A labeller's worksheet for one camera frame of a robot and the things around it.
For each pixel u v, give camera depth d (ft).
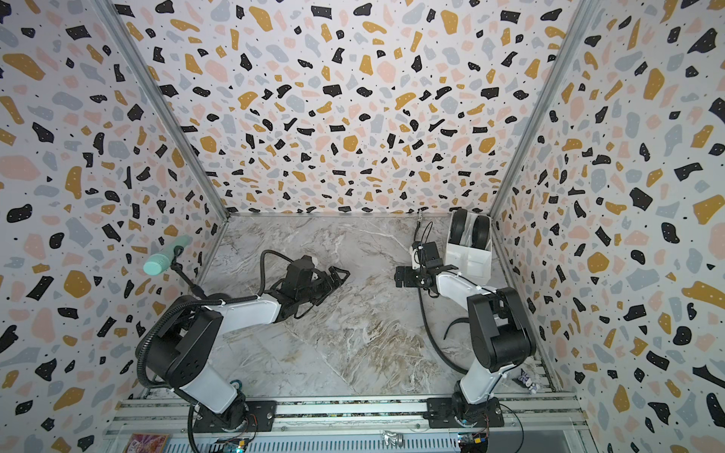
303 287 2.39
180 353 1.47
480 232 3.47
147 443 2.25
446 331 2.88
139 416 2.45
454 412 2.40
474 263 3.46
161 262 2.16
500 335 1.57
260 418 2.39
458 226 3.48
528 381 2.56
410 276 2.88
